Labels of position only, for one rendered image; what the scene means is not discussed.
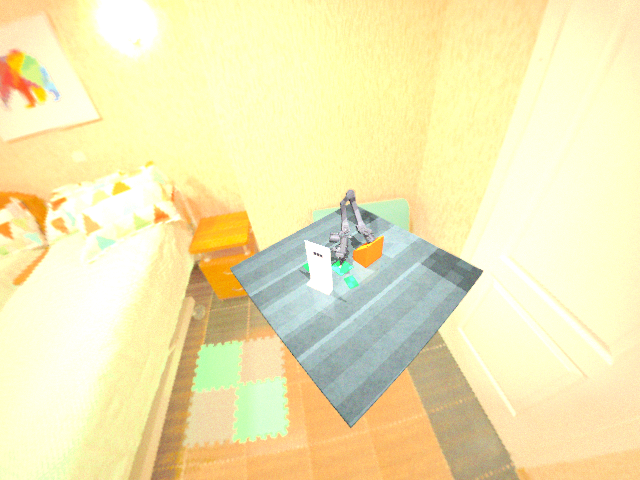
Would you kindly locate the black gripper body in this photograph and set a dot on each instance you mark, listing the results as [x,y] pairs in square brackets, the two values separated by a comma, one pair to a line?
[343,251]

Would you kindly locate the white socket panel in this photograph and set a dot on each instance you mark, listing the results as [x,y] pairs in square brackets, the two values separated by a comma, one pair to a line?
[319,261]

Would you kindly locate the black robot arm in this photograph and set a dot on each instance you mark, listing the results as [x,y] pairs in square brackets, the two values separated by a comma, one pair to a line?
[345,229]

